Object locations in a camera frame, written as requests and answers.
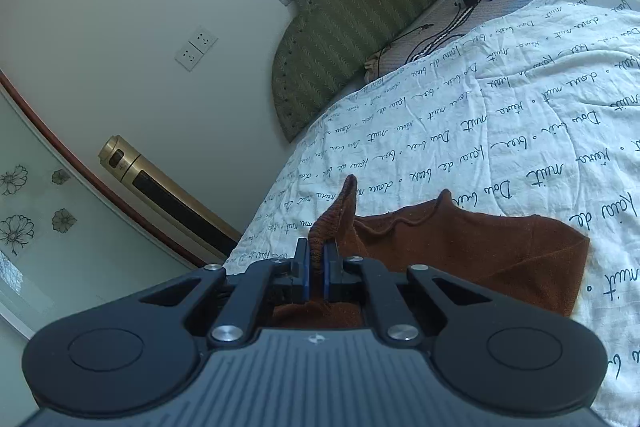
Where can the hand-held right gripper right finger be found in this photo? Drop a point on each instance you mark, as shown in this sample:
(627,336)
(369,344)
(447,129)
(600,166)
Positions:
(328,279)

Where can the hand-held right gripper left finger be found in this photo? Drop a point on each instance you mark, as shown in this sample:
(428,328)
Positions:
(302,279)

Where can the brown knit sweater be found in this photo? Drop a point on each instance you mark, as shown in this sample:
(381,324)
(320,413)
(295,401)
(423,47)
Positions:
(475,252)

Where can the gold tower air conditioner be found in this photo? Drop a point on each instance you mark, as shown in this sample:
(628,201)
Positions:
(170,199)

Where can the white script-print bed blanket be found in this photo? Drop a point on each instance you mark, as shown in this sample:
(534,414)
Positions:
(500,132)

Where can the green padded headboard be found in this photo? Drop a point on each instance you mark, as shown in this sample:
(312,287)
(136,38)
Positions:
(360,7)

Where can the white wall socket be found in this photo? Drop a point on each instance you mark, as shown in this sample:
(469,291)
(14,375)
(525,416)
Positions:
(204,39)
(189,57)

